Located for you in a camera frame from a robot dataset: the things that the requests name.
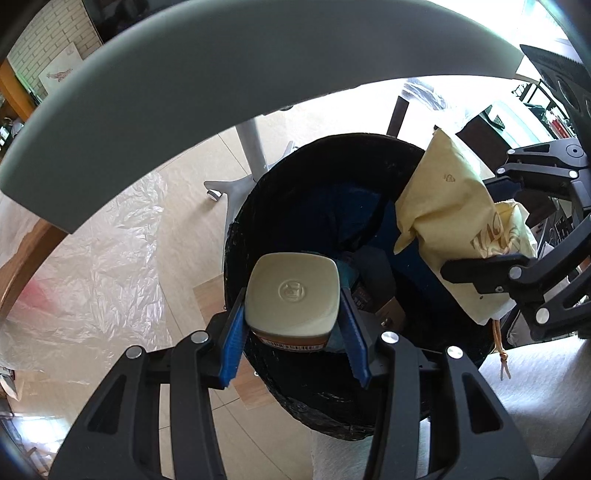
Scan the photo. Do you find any yellow paper bag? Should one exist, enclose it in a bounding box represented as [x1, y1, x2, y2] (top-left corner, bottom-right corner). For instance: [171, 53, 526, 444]
[393, 127, 539, 327]

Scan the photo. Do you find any amber jar with cream lid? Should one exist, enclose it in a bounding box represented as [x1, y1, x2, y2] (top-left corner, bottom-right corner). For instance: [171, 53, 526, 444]
[245, 252, 341, 352]

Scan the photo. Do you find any light blue plastic bag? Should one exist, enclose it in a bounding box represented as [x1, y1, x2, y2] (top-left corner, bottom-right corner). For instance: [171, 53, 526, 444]
[335, 246, 393, 288]

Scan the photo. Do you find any black trash bin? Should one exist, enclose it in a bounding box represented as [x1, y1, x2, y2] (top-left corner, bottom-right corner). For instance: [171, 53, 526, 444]
[223, 133, 492, 441]

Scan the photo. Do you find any clear plastic table cover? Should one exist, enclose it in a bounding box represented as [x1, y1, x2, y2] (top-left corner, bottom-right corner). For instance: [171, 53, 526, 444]
[1, 173, 171, 384]

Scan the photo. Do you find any grey table leg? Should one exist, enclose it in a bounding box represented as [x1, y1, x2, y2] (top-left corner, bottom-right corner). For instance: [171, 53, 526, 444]
[204, 118, 297, 204]

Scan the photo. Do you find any grey table edge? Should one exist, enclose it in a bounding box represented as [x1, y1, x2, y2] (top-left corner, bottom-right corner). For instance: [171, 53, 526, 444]
[1, 1, 522, 233]

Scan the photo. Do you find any giraffe picture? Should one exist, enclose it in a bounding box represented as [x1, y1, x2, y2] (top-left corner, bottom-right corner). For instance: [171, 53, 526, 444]
[38, 43, 83, 94]

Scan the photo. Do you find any brown bag string handle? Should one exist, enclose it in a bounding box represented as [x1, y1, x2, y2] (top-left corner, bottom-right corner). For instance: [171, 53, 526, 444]
[492, 319, 512, 381]

